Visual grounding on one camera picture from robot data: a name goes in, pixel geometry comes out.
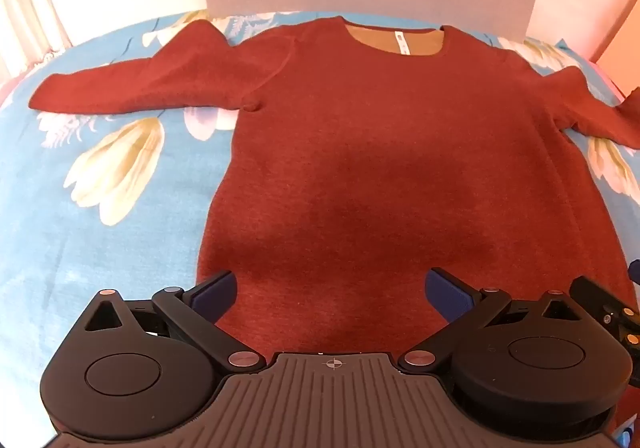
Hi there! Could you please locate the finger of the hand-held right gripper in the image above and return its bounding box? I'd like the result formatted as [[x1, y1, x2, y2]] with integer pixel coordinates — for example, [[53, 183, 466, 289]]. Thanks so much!
[[570, 274, 640, 350]]

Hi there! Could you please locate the rust red long-sleeved sweater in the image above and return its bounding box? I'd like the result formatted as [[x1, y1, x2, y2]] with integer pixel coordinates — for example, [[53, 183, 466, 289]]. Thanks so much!
[[29, 15, 640, 359]]

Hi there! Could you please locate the patterned light curtain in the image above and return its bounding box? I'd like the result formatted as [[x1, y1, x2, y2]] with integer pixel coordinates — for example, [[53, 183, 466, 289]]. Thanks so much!
[[0, 0, 72, 79]]

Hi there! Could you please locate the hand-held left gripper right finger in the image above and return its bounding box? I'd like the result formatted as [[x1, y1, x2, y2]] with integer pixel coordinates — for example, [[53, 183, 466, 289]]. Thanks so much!
[[398, 267, 593, 376]]

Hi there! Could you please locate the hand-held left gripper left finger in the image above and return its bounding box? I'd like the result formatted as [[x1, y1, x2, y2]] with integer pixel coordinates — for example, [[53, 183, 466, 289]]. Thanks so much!
[[77, 270, 266, 374]]

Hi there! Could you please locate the blue floral bedsheet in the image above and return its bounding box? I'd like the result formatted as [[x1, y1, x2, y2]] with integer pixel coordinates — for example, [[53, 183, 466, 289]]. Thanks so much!
[[0, 9, 640, 448]]

